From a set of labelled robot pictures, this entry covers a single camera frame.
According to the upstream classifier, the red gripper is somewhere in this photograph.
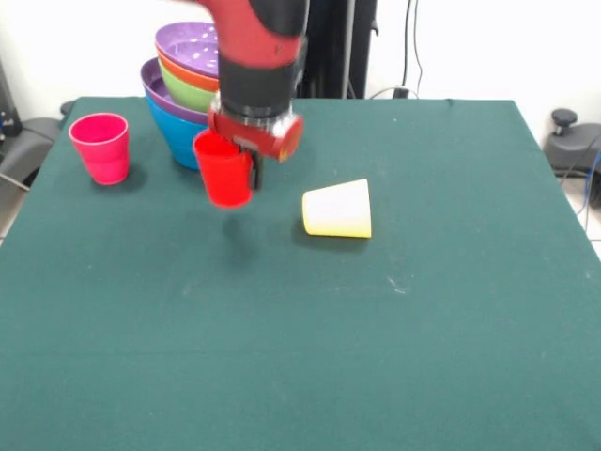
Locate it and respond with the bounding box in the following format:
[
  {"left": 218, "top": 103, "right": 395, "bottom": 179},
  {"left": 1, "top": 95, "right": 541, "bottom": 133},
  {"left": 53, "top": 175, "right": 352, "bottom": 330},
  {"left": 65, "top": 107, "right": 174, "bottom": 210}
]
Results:
[{"left": 207, "top": 97, "right": 305, "bottom": 192}]

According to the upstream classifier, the red plastic cup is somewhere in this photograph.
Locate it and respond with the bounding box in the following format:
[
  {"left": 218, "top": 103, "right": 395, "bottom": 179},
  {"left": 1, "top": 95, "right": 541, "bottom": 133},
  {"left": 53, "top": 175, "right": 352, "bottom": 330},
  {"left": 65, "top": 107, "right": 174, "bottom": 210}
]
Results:
[{"left": 193, "top": 130, "right": 253, "bottom": 210}]

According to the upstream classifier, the yellow plastic cup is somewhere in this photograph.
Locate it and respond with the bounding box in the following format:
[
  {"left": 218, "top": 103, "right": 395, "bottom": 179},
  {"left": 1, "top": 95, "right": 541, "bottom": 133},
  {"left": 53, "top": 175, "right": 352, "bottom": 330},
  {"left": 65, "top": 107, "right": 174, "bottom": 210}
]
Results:
[{"left": 300, "top": 178, "right": 374, "bottom": 240}]

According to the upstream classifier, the large blue plastic bowl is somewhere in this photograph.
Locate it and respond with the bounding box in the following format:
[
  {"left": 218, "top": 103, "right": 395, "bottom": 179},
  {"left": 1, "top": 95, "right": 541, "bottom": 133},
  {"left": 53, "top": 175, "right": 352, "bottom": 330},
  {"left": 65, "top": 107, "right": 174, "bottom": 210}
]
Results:
[{"left": 144, "top": 88, "right": 215, "bottom": 159}]

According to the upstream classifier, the green plastic bowl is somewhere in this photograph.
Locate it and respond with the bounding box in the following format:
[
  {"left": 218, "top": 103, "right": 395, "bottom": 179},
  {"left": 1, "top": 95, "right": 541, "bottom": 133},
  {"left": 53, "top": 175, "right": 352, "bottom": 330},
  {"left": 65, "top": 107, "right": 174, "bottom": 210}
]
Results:
[{"left": 158, "top": 60, "right": 221, "bottom": 114}]

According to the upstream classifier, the orange plastic bowl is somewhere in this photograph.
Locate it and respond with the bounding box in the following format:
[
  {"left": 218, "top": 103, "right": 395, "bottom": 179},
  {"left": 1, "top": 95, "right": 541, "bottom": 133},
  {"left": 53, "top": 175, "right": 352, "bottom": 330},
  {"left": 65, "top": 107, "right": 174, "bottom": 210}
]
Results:
[{"left": 156, "top": 50, "right": 222, "bottom": 93}]

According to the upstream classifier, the purple plastic bowl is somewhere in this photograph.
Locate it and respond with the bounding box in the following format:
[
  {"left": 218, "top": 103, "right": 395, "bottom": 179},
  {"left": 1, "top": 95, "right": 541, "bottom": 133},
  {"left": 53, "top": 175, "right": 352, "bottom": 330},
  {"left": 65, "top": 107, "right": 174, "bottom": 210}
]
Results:
[
  {"left": 140, "top": 57, "right": 215, "bottom": 127},
  {"left": 154, "top": 21, "right": 222, "bottom": 79}
]

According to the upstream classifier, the small teal plastic bowl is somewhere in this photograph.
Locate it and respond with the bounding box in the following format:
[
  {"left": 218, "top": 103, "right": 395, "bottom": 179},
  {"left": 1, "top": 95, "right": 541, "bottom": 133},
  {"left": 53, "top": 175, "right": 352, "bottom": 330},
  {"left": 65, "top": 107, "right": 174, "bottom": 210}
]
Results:
[{"left": 171, "top": 138, "right": 204, "bottom": 171}]

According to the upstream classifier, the dark green tablecloth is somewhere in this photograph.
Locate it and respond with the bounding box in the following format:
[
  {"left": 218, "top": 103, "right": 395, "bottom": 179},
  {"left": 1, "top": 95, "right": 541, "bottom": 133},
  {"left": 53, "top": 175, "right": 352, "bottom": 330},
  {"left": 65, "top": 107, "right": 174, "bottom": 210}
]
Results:
[{"left": 0, "top": 96, "right": 601, "bottom": 451}]

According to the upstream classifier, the pink plastic cup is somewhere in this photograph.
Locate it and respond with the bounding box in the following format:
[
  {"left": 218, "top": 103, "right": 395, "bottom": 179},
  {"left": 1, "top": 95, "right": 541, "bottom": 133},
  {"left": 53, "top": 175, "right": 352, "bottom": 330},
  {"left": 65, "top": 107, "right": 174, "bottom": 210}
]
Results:
[{"left": 68, "top": 112, "right": 131, "bottom": 186}]

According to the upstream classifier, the grey equipment base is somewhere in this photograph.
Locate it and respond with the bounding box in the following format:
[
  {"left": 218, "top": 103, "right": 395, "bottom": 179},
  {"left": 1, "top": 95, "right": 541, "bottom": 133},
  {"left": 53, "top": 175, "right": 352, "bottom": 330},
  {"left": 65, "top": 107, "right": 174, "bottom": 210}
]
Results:
[{"left": 0, "top": 60, "right": 63, "bottom": 189}]

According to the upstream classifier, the black wall cable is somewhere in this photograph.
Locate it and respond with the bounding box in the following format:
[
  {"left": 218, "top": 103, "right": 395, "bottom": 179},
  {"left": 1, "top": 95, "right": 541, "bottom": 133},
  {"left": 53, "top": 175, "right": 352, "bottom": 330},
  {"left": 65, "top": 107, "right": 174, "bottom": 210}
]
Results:
[{"left": 396, "top": 32, "right": 424, "bottom": 100}]

